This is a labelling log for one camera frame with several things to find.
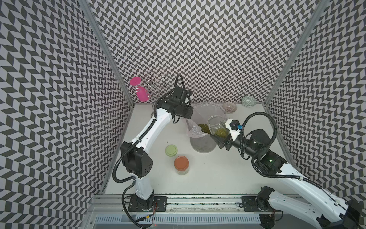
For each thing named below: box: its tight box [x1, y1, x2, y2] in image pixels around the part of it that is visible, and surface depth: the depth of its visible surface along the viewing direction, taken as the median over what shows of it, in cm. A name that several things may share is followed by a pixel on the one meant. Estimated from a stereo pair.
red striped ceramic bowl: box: [222, 101, 238, 115], surface depth 114 cm
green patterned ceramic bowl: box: [241, 95, 257, 108], surface depth 118 cm
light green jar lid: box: [164, 144, 178, 157], surface depth 93 cm
